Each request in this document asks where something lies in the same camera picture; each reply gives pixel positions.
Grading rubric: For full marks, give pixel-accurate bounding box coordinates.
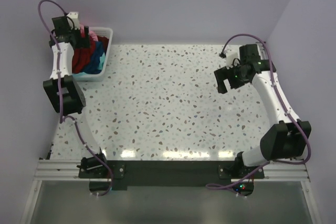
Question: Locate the white plastic laundry basket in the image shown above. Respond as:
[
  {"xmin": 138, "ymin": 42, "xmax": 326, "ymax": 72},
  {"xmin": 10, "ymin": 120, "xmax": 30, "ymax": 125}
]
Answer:
[{"xmin": 65, "ymin": 26, "xmax": 113, "ymax": 82}]

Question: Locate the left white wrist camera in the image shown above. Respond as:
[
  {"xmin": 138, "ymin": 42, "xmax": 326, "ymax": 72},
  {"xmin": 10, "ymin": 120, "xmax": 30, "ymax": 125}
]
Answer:
[{"xmin": 66, "ymin": 12, "xmax": 80, "ymax": 30}]

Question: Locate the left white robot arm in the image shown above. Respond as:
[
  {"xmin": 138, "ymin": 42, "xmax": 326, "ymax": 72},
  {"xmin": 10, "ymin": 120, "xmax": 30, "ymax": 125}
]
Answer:
[{"xmin": 43, "ymin": 14, "xmax": 112, "ymax": 178}]

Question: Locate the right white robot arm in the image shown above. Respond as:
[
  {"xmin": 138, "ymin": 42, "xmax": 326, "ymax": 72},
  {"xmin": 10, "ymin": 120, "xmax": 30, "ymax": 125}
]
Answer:
[{"xmin": 214, "ymin": 44, "xmax": 311, "ymax": 178}]

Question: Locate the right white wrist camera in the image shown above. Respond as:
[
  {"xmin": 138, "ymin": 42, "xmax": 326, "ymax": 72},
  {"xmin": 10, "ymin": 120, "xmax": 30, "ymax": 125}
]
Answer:
[{"xmin": 226, "ymin": 51, "xmax": 240, "ymax": 68}]

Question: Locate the light teal t shirt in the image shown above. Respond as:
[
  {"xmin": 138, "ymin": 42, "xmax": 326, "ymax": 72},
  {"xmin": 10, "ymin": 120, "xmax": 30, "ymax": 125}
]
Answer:
[{"xmin": 98, "ymin": 53, "xmax": 106, "ymax": 70}]

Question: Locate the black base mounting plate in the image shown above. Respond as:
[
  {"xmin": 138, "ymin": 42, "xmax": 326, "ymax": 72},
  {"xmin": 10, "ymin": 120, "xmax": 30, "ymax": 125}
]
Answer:
[{"xmin": 77, "ymin": 158, "xmax": 265, "ymax": 192}]

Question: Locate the pink t shirt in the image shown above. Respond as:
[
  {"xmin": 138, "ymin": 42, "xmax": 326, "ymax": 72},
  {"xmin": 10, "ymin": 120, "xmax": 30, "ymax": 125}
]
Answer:
[{"xmin": 80, "ymin": 25, "xmax": 98, "ymax": 48}]

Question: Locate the dark red t shirt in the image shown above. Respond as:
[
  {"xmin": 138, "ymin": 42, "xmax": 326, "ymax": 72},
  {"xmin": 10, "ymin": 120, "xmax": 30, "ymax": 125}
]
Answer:
[{"xmin": 97, "ymin": 36, "xmax": 110, "ymax": 52}]

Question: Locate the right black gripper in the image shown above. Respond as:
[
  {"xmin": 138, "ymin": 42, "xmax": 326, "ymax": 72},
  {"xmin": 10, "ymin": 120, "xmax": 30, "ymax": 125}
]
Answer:
[{"xmin": 214, "ymin": 61, "xmax": 249, "ymax": 94}]

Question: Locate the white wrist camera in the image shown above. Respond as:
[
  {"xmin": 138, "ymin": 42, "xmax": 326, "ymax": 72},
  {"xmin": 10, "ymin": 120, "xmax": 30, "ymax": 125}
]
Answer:
[
  {"xmin": 66, "ymin": 12, "xmax": 80, "ymax": 30},
  {"xmin": 226, "ymin": 51, "xmax": 240, "ymax": 68}
]

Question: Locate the dark blue t shirt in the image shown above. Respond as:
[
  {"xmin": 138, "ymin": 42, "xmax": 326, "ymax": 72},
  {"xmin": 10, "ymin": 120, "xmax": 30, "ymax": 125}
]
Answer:
[{"xmin": 82, "ymin": 41, "xmax": 105, "ymax": 74}]

